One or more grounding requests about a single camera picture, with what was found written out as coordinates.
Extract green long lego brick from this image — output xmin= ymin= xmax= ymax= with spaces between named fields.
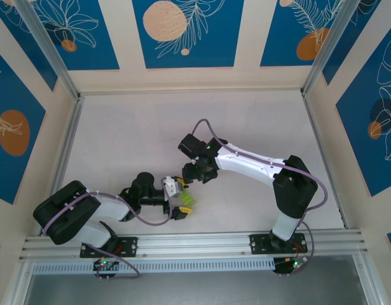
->
xmin=179 ymin=191 xmax=196 ymax=207

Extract blue poster peach circle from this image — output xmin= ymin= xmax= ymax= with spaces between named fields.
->
xmin=132 ymin=0 xmax=245 ymax=69

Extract aluminium mounting rail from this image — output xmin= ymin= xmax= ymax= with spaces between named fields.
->
xmin=18 ymin=230 xmax=369 ymax=264

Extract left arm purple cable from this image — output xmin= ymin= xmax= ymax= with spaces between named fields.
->
xmin=42 ymin=177 xmax=177 ymax=280

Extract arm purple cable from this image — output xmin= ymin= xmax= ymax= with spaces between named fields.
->
xmin=42 ymin=177 xmax=177 ymax=280
xmin=191 ymin=119 xmax=329 ymax=274

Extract grey slotted cable duct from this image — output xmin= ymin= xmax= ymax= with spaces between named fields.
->
xmin=32 ymin=257 xmax=276 ymax=276

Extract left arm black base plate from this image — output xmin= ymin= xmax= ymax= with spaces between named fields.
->
xmin=79 ymin=236 xmax=139 ymax=259

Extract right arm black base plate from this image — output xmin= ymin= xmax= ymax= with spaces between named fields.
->
xmin=249 ymin=233 xmax=309 ymax=255

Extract aluminium table side rail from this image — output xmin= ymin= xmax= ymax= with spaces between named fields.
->
xmin=38 ymin=95 xmax=86 ymax=236
xmin=301 ymin=93 xmax=349 ymax=230

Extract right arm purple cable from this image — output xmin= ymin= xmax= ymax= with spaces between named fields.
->
xmin=191 ymin=119 xmax=329 ymax=274

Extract aluminium frame post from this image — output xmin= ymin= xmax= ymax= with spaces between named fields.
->
xmin=14 ymin=0 xmax=81 ymax=101
xmin=300 ymin=0 xmax=348 ymax=96

